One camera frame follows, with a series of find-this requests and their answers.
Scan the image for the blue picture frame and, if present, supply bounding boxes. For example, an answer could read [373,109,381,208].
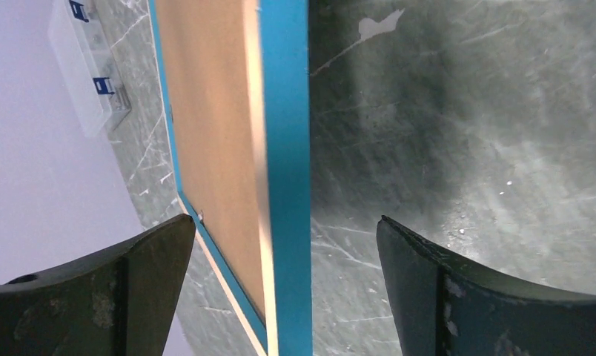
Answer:
[148,1,313,355]

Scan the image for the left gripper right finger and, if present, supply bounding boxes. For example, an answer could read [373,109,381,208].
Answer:
[376,216,596,355]

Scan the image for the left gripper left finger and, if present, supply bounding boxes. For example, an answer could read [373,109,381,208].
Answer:
[0,214,196,355]

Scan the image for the clear plastic organizer box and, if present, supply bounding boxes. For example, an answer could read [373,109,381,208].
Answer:
[47,0,131,137]

